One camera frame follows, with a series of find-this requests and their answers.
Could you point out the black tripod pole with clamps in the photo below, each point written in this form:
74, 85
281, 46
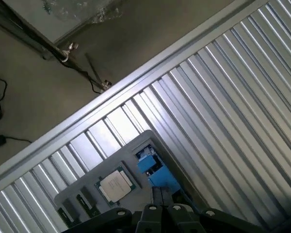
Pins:
51, 48

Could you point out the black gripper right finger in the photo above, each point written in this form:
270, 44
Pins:
178, 218

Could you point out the grey parts rack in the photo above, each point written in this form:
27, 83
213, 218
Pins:
126, 155

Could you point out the CPU with silver lid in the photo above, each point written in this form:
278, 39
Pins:
116, 184

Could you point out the disk in blue casing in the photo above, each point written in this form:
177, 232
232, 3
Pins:
157, 173

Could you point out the grey panel with plastic film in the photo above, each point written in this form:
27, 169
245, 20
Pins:
63, 17

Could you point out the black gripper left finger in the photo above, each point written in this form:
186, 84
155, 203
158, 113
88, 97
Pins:
149, 218

